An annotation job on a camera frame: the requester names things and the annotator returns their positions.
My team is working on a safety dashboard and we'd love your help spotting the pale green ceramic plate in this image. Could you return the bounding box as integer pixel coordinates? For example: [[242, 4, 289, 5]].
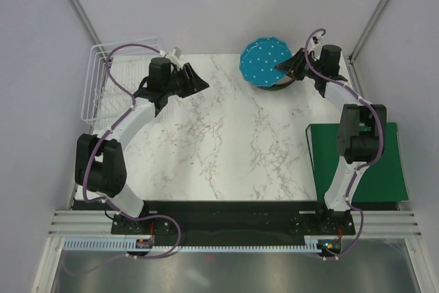
[[257, 81, 294, 91]]

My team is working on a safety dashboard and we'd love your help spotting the blue scalloped plate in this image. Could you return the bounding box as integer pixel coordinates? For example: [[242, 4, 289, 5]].
[[239, 36, 293, 87]]

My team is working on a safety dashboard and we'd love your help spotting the brown rimmed beige plate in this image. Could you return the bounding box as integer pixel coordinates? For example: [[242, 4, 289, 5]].
[[271, 79, 295, 89]]

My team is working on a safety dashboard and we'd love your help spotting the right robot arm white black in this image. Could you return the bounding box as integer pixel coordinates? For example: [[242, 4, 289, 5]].
[[276, 45, 387, 211]]

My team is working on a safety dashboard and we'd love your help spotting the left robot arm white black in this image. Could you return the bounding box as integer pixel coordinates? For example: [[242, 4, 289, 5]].
[[75, 57, 209, 218]]

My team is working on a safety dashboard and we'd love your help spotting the green mat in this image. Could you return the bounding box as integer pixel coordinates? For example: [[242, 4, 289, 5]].
[[305, 122, 410, 203]]

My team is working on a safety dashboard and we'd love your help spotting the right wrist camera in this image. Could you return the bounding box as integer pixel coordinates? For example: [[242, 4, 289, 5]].
[[310, 32, 324, 54]]

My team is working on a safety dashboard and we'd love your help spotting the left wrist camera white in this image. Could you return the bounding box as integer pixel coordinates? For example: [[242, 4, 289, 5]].
[[159, 47, 184, 69]]

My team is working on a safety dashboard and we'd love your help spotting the white wire dish rack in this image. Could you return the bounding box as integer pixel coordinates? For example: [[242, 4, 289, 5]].
[[81, 36, 170, 132]]

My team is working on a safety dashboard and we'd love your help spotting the right aluminium frame post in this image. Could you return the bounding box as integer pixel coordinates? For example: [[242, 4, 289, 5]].
[[348, 0, 390, 65]]

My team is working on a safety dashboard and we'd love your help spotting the aluminium frame post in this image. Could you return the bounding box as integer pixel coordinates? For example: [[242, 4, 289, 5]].
[[67, 0, 106, 56], [348, 0, 390, 65]]

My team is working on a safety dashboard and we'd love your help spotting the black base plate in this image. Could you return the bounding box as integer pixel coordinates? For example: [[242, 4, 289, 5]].
[[111, 201, 355, 248]]

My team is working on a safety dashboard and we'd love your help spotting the left aluminium frame post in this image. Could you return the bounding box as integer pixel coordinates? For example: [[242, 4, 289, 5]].
[[67, 0, 106, 56]]

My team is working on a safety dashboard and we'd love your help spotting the aluminium rail front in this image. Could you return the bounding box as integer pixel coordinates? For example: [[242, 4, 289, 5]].
[[49, 211, 421, 238]]

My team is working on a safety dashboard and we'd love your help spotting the right cable duct white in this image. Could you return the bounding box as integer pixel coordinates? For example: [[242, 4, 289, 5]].
[[304, 235, 343, 252]]

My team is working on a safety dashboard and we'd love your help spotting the cable duct white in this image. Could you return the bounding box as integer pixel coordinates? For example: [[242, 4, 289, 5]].
[[63, 237, 154, 252], [304, 235, 343, 252]]

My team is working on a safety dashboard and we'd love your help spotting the left cable duct white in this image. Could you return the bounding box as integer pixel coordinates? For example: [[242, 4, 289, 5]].
[[63, 237, 154, 252]]

